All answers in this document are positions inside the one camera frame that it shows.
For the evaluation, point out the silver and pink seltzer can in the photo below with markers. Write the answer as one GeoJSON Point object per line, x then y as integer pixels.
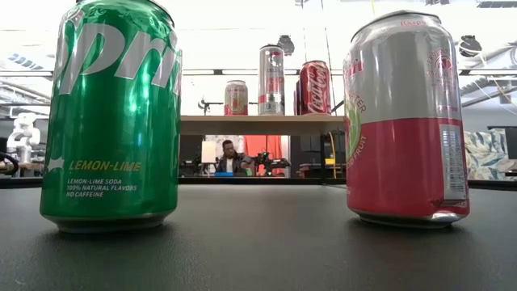
{"type": "Point", "coordinates": [236, 99]}
{"type": "Point", "coordinates": [404, 161]}

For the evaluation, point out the white Celsius can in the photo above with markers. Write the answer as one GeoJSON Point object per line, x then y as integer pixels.
{"type": "Point", "coordinates": [271, 89]}

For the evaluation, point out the black background robot arm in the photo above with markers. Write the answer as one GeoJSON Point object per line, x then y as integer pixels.
{"type": "Point", "coordinates": [190, 165]}
{"type": "Point", "coordinates": [270, 162]}

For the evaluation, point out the wooden shelf with black legs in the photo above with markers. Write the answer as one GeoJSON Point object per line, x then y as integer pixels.
{"type": "Point", "coordinates": [226, 125]}

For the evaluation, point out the orange panel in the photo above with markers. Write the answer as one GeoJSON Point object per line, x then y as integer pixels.
{"type": "Point", "coordinates": [262, 143]}

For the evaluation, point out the person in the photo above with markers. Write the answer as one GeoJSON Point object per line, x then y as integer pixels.
{"type": "Point", "coordinates": [229, 163]}

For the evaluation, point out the blue box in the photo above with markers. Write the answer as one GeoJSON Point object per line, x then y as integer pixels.
{"type": "Point", "coordinates": [223, 174]}

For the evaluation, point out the black bar stand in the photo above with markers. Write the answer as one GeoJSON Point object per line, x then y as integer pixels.
{"type": "Point", "coordinates": [214, 103]}

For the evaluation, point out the yellow box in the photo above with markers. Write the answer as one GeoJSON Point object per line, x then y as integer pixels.
{"type": "Point", "coordinates": [330, 161]}

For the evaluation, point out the black ceiling fixture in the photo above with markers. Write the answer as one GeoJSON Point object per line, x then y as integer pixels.
{"type": "Point", "coordinates": [286, 44]}
{"type": "Point", "coordinates": [470, 45]}

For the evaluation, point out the black table mat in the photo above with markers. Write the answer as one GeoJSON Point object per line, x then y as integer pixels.
{"type": "Point", "coordinates": [258, 250]}

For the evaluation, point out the green Sprite can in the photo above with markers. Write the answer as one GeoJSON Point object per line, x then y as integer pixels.
{"type": "Point", "coordinates": [113, 133]}

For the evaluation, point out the leaf-patterned sofa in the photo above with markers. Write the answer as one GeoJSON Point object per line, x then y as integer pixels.
{"type": "Point", "coordinates": [484, 157]}

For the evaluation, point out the black aluminium table frame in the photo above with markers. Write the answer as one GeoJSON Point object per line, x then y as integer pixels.
{"type": "Point", "coordinates": [242, 180]}

